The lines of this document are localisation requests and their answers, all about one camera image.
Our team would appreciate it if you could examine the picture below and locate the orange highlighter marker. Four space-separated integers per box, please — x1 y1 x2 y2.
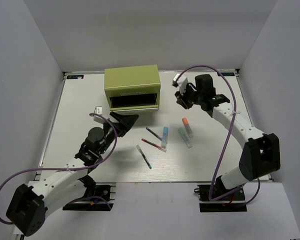
182 117 194 138

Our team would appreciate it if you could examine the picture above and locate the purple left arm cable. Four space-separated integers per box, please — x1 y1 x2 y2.
0 112 118 225

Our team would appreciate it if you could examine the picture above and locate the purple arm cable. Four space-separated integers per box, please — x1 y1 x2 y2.
0 112 118 225
176 65 262 206

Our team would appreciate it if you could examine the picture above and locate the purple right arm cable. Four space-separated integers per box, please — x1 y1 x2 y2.
176 65 262 206

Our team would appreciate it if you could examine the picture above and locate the purple gel pen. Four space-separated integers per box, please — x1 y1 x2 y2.
145 127 162 141

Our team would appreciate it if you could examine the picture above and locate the red gel pen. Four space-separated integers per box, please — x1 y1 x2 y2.
141 138 167 153

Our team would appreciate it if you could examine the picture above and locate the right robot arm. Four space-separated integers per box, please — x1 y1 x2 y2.
172 73 281 200

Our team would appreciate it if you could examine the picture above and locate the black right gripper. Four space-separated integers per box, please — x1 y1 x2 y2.
175 84 204 110

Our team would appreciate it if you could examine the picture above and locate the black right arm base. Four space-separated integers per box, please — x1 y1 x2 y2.
193 184 247 213

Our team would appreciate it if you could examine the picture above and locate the green metal drawer chest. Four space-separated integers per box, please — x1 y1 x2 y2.
104 64 161 114

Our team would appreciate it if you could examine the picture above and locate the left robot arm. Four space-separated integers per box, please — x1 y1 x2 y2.
6 112 139 237

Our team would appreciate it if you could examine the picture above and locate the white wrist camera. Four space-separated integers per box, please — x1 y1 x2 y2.
172 73 189 95
93 106 105 124

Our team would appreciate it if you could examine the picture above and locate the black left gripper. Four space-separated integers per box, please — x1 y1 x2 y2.
99 111 139 155

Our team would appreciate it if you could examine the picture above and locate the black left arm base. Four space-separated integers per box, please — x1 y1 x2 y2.
62 183 116 212

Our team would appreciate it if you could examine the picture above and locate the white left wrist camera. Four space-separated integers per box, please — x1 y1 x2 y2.
93 106 105 124

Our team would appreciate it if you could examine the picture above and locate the green highlighter marker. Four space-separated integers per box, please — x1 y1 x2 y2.
178 127 192 149

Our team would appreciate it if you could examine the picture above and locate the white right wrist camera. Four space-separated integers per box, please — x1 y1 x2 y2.
172 73 189 95

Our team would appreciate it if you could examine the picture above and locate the blue highlighter marker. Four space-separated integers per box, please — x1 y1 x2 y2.
161 126 169 148

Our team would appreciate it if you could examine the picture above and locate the green gel pen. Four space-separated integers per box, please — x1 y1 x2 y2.
136 144 152 169

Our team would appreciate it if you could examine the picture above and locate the blue label sticker right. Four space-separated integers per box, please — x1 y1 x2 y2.
220 72 236 77

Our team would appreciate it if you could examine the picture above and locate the blue label sticker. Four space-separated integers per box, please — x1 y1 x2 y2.
220 72 236 77
66 74 84 80

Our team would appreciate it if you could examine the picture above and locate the blue label sticker left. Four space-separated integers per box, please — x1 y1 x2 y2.
66 74 84 80

